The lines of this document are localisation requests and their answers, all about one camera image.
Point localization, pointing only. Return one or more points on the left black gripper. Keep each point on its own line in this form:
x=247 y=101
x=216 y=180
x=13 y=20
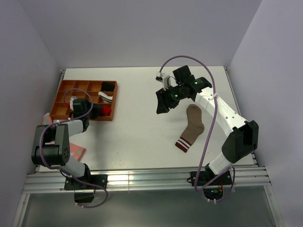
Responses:
x=97 y=109

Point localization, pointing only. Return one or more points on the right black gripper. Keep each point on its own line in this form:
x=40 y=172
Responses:
x=164 y=100

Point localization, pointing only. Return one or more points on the red christmas sock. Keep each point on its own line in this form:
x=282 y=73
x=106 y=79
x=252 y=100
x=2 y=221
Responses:
x=105 y=111

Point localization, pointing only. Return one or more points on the brown striped sock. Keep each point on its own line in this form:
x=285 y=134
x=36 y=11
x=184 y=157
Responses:
x=194 y=128

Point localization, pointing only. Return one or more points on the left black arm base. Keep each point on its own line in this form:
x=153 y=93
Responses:
x=99 y=179

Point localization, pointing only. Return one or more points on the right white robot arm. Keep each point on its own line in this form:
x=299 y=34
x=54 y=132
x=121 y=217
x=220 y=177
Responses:
x=242 y=135

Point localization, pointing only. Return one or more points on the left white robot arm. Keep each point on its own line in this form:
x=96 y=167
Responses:
x=51 y=146

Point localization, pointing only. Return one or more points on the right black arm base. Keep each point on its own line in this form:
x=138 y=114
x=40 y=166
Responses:
x=206 y=176

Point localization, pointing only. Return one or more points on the orange compartment tray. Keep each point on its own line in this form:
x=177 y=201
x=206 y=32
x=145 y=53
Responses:
x=87 y=89

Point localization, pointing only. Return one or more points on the white black rolled sock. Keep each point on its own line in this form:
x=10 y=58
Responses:
x=106 y=98

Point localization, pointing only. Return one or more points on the pink patterned sock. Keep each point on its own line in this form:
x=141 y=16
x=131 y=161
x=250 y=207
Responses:
x=75 y=151

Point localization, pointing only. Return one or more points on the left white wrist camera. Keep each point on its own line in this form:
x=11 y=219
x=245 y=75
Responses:
x=69 y=104

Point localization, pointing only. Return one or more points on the aluminium frame rail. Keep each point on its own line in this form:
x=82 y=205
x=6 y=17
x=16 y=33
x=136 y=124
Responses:
x=143 y=180

